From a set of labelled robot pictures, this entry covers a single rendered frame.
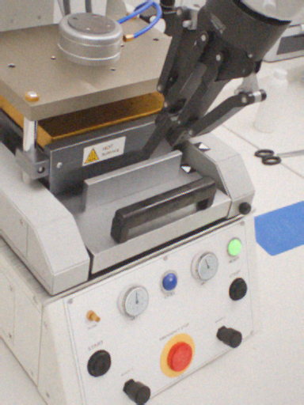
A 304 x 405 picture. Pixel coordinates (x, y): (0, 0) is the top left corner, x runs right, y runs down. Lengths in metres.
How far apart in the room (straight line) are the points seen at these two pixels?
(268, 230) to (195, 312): 0.35
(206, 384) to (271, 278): 0.26
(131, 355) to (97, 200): 0.20
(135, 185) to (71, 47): 0.19
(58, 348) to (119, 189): 0.20
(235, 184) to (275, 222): 0.35
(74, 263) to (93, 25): 0.29
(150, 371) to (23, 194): 0.28
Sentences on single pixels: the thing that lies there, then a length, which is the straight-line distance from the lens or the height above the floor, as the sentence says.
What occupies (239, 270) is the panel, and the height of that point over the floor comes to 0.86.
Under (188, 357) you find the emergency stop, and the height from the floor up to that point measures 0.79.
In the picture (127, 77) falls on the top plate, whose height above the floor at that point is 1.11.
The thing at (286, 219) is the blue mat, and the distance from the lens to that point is 1.19.
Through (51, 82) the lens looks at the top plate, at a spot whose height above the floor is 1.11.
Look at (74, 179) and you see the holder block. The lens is 0.77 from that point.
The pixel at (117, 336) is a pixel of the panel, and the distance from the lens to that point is 0.77.
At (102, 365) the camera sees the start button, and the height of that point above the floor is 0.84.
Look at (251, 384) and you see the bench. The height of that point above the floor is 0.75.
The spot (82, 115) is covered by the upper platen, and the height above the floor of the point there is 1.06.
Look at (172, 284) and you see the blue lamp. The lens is 0.78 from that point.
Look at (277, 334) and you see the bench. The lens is 0.97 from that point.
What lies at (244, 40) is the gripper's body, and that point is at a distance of 0.56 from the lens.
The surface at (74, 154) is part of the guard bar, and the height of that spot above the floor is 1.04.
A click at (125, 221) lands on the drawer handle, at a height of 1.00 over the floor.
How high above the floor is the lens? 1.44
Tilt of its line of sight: 37 degrees down
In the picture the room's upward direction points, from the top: 11 degrees clockwise
